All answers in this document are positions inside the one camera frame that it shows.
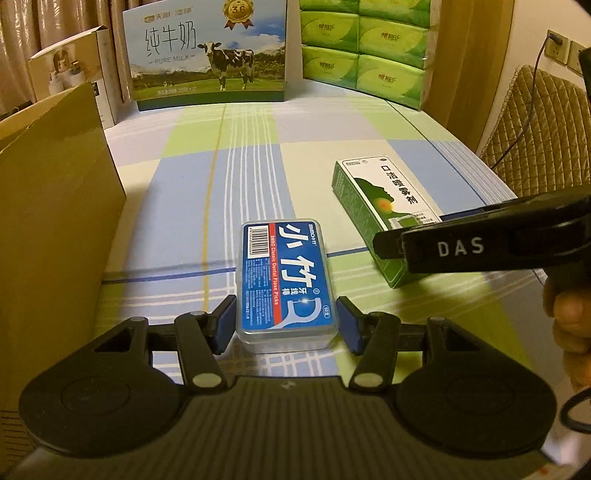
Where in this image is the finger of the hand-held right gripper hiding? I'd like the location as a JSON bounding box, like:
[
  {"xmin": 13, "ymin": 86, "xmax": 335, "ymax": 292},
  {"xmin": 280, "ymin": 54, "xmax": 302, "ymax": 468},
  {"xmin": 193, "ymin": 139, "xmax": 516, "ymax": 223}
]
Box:
[
  {"xmin": 438, "ymin": 196, "xmax": 546, "ymax": 223},
  {"xmin": 372, "ymin": 222, "xmax": 445, "ymax": 260}
]

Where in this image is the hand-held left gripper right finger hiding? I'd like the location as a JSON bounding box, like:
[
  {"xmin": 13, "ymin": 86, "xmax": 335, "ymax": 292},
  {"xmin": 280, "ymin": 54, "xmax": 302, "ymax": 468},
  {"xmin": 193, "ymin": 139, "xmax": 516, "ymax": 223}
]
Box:
[{"xmin": 336, "ymin": 295, "xmax": 481, "ymax": 393}]

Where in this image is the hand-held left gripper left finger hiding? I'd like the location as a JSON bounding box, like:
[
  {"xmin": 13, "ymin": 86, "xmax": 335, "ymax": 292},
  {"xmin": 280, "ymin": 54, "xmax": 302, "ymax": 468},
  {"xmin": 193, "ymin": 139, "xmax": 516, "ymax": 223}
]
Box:
[{"xmin": 95, "ymin": 294, "xmax": 237, "ymax": 389}]

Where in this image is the green and white spray box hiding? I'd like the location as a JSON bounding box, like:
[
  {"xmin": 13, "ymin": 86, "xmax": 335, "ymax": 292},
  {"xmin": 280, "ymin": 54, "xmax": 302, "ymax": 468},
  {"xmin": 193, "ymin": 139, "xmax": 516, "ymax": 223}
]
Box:
[{"xmin": 331, "ymin": 154, "xmax": 443, "ymax": 289}]

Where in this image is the clear blue-label floss box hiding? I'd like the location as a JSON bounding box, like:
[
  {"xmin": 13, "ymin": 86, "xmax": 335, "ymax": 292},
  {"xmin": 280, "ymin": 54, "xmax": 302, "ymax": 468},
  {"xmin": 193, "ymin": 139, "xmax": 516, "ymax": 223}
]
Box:
[{"xmin": 235, "ymin": 218, "xmax": 338, "ymax": 354}]

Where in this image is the brown cardboard box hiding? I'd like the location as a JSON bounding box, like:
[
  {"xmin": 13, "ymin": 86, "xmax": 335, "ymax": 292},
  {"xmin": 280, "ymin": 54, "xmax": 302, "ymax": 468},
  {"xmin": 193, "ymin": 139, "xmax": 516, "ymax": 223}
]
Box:
[{"xmin": 0, "ymin": 82, "xmax": 127, "ymax": 411}]

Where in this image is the person's right hand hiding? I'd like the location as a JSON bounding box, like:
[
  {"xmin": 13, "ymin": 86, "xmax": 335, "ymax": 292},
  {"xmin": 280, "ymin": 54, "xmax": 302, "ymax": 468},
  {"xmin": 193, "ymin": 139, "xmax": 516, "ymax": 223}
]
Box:
[{"xmin": 542, "ymin": 276, "xmax": 591, "ymax": 394}]

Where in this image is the chair with quilted cushion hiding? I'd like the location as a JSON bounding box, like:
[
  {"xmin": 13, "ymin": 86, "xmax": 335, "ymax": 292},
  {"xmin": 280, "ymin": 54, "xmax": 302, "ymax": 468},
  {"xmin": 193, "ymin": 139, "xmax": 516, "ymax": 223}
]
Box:
[{"xmin": 478, "ymin": 65, "xmax": 591, "ymax": 204}]

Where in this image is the checkered tablecloth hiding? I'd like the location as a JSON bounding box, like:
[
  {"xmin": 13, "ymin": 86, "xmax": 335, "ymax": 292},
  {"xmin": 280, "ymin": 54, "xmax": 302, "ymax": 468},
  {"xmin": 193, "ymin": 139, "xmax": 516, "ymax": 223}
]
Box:
[{"xmin": 92, "ymin": 88, "xmax": 555, "ymax": 416}]

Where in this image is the stack of green tissue packs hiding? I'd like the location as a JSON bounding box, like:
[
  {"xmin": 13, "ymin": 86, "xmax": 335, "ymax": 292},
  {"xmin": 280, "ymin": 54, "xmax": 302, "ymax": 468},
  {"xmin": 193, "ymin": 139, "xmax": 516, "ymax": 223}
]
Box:
[{"xmin": 298, "ymin": 0, "xmax": 432, "ymax": 112}]

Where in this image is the blue cow-print milk carton box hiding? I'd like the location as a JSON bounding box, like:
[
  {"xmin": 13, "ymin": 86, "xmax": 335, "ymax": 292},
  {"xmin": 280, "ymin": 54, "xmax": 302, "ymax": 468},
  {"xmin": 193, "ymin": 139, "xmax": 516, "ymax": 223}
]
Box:
[{"xmin": 122, "ymin": 0, "xmax": 289, "ymax": 112}]

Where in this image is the white product box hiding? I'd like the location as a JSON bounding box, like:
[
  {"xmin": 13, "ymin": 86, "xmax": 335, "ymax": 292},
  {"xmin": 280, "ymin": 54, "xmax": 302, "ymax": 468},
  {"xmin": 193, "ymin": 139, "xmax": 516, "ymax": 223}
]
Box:
[{"xmin": 28, "ymin": 25, "xmax": 116, "ymax": 130}]

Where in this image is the brown curtain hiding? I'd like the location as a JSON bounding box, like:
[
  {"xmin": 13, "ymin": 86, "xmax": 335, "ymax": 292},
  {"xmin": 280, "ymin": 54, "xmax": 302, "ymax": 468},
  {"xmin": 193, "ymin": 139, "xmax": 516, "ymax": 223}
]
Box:
[{"xmin": 0, "ymin": 0, "xmax": 126, "ymax": 63}]

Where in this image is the black power cable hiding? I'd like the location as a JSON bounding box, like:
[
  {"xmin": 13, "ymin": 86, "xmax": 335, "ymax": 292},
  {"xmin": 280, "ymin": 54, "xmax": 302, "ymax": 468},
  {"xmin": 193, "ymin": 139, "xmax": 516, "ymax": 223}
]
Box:
[{"xmin": 488, "ymin": 34, "xmax": 562, "ymax": 169}]

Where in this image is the black looped cable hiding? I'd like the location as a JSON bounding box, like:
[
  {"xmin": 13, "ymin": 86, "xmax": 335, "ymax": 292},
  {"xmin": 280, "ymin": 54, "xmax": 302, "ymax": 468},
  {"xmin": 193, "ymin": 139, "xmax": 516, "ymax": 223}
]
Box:
[{"xmin": 556, "ymin": 388, "xmax": 591, "ymax": 433}]

